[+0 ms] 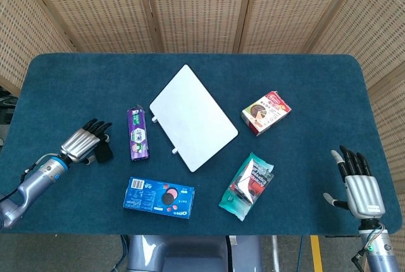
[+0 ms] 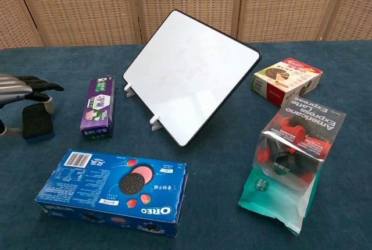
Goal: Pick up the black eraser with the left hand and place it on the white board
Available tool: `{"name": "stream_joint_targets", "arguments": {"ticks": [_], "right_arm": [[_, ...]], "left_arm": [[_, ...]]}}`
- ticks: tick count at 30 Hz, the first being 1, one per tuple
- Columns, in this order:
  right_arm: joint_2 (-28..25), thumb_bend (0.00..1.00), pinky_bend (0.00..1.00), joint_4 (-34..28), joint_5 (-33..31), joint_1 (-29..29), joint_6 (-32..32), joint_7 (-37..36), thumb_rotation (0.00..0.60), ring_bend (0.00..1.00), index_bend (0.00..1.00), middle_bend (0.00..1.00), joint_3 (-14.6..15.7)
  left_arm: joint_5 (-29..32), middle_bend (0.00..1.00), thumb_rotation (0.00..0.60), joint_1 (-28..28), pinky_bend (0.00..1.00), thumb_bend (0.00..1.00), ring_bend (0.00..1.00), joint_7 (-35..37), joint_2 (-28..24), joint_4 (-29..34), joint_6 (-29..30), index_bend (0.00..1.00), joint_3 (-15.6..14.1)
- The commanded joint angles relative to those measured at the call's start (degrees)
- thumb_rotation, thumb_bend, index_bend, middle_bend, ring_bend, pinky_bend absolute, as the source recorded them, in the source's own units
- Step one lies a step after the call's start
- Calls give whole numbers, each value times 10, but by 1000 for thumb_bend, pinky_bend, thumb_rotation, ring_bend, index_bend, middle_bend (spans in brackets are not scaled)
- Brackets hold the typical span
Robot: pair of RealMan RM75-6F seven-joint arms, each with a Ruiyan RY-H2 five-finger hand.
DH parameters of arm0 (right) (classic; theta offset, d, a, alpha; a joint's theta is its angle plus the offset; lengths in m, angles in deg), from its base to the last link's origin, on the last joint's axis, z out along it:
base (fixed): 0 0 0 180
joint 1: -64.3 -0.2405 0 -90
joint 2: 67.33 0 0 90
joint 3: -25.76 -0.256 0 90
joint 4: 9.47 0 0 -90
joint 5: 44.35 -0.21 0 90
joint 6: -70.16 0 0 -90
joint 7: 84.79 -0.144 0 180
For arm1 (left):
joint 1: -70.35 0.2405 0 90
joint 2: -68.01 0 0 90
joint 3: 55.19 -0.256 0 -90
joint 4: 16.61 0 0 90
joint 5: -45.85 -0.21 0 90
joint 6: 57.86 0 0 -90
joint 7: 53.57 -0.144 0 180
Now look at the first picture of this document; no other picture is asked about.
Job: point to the white plastic board stand foot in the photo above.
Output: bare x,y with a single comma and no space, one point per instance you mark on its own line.
154,119
174,150

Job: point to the teal felt table cover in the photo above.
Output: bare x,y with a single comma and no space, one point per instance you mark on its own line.
300,164

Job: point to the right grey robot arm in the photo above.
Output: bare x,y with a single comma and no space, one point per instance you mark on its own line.
379,246

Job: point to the grey robot torso base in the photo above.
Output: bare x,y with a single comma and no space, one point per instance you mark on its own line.
190,253

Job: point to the woven rattan folding screen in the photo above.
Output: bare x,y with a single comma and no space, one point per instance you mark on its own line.
196,6

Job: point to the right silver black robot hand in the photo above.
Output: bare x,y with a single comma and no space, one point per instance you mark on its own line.
364,189

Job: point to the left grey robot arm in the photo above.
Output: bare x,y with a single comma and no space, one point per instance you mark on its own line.
34,180

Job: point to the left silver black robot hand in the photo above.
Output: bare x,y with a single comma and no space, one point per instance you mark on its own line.
80,142

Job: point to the white plastic board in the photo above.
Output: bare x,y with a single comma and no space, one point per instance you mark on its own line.
193,117

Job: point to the clear teal coffee capsule bag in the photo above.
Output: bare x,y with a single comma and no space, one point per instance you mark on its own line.
246,186

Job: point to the purple snack box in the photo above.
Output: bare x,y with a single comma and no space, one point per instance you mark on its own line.
138,136

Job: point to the blue Oreo cookie box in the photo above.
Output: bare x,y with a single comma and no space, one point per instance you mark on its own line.
148,197

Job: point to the red white cake mix box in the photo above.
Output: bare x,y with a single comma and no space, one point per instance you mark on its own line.
267,112

